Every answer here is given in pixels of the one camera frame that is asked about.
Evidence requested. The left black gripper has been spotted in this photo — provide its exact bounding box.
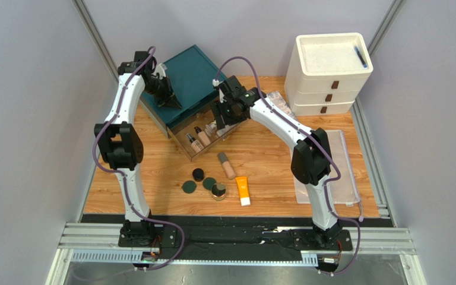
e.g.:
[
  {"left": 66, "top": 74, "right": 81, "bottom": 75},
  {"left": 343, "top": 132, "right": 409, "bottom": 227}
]
[{"left": 145, "top": 75, "right": 183, "bottom": 110}]

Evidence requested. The clear glass bottle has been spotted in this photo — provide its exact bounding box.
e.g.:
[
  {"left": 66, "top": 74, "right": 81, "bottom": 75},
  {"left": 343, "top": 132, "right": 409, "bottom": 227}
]
[{"left": 204, "top": 121, "right": 221, "bottom": 138}]

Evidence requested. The black cap foundation bottle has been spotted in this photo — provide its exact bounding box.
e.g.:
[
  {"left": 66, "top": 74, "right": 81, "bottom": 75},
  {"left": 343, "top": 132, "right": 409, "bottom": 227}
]
[{"left": 194, "top": 126, "right": 211, "bottom": 147}]

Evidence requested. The clear acrylic drawer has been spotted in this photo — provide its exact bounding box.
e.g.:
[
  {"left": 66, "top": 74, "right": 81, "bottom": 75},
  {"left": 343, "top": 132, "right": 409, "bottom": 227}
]
[{"left": 167, "top": 105, "right": 240, "bottom": 162}]

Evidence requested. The teal drawer organizer box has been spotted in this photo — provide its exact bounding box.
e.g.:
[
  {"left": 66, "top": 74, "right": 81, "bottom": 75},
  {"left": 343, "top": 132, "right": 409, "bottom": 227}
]
[{"left": 140, "top": 45, "right": 219, "bottom": 138}]

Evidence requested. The small round foundation bottle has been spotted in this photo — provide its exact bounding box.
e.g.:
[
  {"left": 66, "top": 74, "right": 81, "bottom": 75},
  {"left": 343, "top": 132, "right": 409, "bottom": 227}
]
[{"left": 186, "top": 133, "right": 204, "bottom": 153}]

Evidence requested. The grey cap foundation tube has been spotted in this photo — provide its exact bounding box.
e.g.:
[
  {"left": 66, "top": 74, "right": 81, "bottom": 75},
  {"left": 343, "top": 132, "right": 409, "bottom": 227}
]
[{"left": 217, "top": 152, "right": 236, "bottom": 179}]

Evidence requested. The orange sunscreen tube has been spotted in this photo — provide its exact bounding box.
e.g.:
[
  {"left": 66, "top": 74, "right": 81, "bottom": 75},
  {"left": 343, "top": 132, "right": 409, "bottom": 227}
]
[{"left": 235, "top": 176, "right": 251, "bottom": 207}]

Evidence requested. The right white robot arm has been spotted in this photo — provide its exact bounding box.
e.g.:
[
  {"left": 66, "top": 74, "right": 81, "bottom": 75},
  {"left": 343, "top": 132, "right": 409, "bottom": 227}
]
[{"left": 211, "top": 76, "right": 342, "bottom": 249}]

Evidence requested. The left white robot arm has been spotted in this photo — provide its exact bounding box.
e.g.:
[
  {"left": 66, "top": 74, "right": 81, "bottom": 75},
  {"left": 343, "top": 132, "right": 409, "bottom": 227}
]
[{"left": 93, "top": 46, "right": 182, "bottom": 245}]

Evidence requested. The floral patterned booklet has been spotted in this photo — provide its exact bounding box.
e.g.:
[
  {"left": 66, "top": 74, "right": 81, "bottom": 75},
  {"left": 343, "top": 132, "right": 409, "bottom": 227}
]
[{"left": 267, "top": 91, "right": 297, "bottom": 120}]

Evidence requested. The black round jar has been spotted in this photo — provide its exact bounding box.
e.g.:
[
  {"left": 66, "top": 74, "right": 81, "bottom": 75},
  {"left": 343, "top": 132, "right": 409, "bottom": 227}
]
[{"left": 192, "top": 168, "right": 205, "bottom": 182}]

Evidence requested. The green compact disc right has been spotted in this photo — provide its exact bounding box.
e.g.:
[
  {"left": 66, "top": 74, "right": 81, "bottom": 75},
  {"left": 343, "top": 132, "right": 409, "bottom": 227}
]
[{"left": 202, "top": 177, "right": 217, "bottom": 191}]

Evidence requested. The green compact disc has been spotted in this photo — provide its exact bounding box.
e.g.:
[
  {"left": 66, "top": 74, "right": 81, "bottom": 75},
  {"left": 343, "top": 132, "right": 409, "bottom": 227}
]
[
  {"left": 182, "top": 180, "right": 197, "bottom": 194},
  {"left": 202, "top": 177, "right": 217, "bottom": 191}
]

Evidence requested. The gold lid powder jar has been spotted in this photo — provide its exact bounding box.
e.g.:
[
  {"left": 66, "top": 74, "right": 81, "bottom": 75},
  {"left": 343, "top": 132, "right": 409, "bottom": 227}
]
[{"left": 211, "top": 182, "right": 227, "bottom": 201}]

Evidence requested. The green compact disc left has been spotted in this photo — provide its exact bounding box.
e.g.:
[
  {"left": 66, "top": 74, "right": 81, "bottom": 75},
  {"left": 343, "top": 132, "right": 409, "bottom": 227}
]
[{"left": 182, "top": 180, "right": 197, "bottom": 194}]

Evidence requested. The white three-drawer cabinet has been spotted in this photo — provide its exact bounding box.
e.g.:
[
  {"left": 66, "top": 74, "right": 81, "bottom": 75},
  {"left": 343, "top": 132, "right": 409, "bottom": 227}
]
[{"left": 284, "top": 33, "right": 373, "bottom": 116}]

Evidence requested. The white mesh pouch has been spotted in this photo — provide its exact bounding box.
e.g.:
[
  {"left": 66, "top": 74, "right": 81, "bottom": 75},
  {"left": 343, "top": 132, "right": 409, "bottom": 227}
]
[{"left": 291, "top": 128, "right": 365, "bottom": 207}]

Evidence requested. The blue pen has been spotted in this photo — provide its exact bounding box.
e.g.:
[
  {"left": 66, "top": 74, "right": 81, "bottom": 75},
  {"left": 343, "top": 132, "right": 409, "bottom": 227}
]
[{"left": 354, "top": 46, "right": 368, "bottom": 68}]

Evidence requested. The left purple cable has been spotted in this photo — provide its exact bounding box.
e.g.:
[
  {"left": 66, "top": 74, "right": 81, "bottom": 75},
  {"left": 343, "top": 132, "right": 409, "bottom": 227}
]
[{"left": 91, "top": 45, "right": 188, "bottom": 272}]

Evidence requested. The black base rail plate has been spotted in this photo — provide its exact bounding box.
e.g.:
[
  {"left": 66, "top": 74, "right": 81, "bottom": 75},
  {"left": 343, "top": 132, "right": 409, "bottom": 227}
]
[{"left": 78, "top": 214, "right": 395, "bottom": 262}]

